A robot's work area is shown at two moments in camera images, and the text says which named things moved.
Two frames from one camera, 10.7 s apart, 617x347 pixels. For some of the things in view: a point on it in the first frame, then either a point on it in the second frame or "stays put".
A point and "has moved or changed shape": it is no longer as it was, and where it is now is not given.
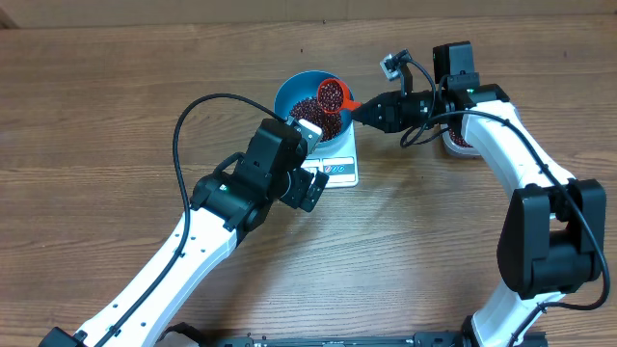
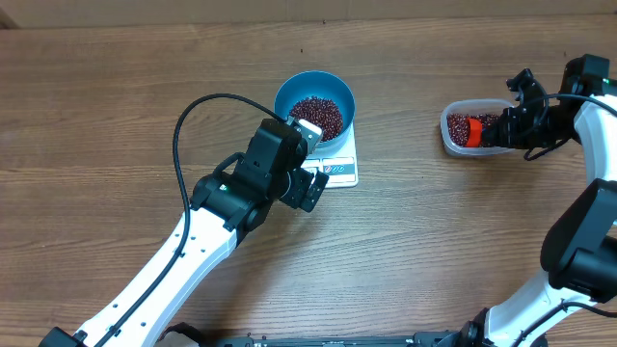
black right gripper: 395,120 -> 515,139
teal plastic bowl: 306,85 stays put
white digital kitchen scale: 336,161 stays put
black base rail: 420,338 stays put
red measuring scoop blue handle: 347,103 has moved or changed shape
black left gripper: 303,179 stays put
